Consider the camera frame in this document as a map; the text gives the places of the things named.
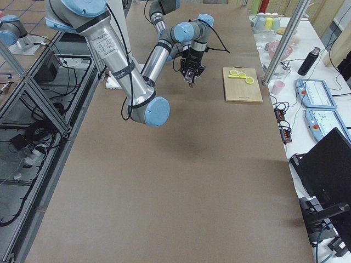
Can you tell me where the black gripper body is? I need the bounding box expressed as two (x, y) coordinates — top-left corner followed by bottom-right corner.
(186, 47), (205, 64)

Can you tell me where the clear glass measuring cup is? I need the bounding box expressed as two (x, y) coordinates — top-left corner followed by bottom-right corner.
(184, 69), (194, 83)

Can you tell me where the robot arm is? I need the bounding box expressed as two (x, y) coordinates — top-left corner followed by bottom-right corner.
(44, 1), (214, 127)
(149, 1), (180, 61)

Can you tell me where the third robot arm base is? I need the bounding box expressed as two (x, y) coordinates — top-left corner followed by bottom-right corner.
(1, 15), (41, 55)

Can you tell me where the pink plastic cup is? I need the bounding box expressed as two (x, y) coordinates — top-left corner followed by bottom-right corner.
(271, 81), (285, 95)

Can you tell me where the bamboo cutting board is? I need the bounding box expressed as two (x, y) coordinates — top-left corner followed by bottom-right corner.
(222, 67), (263, 103)

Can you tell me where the lemon slice at knife end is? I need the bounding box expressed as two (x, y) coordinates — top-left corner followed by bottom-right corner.
(245, 77), (254, 84)

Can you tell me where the pink bowl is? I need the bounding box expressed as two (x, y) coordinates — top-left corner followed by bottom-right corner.
(267, 41), (294, 60)

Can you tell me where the black thermos bottle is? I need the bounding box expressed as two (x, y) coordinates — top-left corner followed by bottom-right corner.
(297, 47), (321, 76)

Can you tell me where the upper teach pendant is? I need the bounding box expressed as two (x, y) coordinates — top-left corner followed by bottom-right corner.
(295, 78), (337, 109)

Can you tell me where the teach pendant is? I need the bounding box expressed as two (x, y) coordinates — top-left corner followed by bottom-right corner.
(305, 108), (350, 142)
(295, 78), (337, 109)

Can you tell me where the lower teach pendant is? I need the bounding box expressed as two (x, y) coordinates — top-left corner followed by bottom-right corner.
(305, 108), (350, 142)

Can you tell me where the aluminium frame post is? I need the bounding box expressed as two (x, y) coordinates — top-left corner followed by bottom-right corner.
(262, 0), (310, 86)

